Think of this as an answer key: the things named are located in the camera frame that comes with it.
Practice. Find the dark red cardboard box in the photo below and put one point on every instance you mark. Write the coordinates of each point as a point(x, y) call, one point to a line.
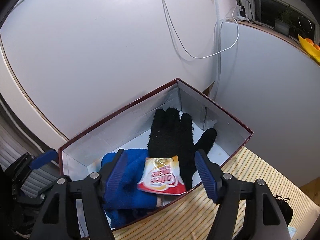
point(225, 130)

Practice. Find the orange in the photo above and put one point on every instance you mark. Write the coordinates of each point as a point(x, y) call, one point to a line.
point(310, 40)
point(317, 47)

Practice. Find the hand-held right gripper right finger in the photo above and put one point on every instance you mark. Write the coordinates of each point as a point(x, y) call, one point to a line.
point(207, 177)

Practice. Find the black fabric pouch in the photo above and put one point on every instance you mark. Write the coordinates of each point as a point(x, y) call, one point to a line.
point(286, 210)

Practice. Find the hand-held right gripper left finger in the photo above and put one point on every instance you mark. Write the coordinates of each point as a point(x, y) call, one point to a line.
point(117, 173)

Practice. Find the black knitted glove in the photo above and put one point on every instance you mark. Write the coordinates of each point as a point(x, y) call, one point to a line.
point(172, 137)

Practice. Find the red and white snack packet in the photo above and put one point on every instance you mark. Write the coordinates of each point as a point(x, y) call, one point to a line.
point(162, 177)

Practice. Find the yellow fruit bowl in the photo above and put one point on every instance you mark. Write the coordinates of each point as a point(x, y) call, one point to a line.
point(310, 51)

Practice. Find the blue fleece cloth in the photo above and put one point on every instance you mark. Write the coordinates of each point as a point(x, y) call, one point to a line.
point(130, 187)

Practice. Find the silver foil packet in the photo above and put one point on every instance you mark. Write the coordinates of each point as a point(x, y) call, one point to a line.
point(292, 233)

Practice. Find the yellow striped mat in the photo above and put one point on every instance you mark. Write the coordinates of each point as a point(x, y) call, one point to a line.
point(250, 180)

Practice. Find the window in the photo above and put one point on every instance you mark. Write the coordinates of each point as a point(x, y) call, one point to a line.
point(275, 2)

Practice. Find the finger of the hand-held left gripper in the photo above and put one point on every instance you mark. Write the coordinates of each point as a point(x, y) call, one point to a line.
point(42, 160)

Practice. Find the white power strip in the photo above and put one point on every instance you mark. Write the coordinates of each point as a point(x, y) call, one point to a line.
point(240, 13)

